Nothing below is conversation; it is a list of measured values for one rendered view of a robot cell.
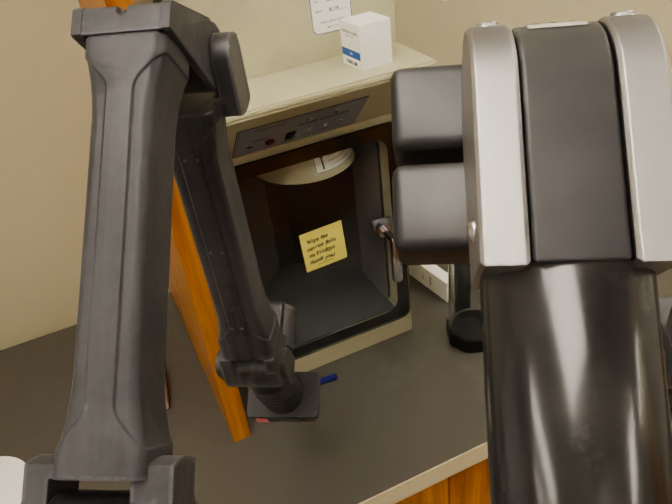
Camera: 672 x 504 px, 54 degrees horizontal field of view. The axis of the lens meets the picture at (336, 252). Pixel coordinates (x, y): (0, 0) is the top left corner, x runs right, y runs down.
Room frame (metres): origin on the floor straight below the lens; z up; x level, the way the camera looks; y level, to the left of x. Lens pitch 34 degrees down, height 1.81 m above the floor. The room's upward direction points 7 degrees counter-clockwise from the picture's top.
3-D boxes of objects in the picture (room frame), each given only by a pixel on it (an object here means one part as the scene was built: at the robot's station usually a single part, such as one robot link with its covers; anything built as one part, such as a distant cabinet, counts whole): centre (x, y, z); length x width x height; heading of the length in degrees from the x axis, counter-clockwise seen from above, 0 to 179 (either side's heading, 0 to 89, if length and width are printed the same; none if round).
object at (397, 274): (0.92, -0.09, 1.17); 0.05 x 0.03 x 0.10; 20
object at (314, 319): (0.91, 0.02, 1.19); 0.30 x 0.01 x 0.40; 110
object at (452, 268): (0.94, -0.24, 1.06); 0.11 x 0.11 x 0.21
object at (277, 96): (0.87, 0.00, 1.46); 0.32 x 0.12 x 0.10; 111
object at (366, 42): (0.90, -0.08, 1.54); 0.05 x 0.05 x 0.06; 26
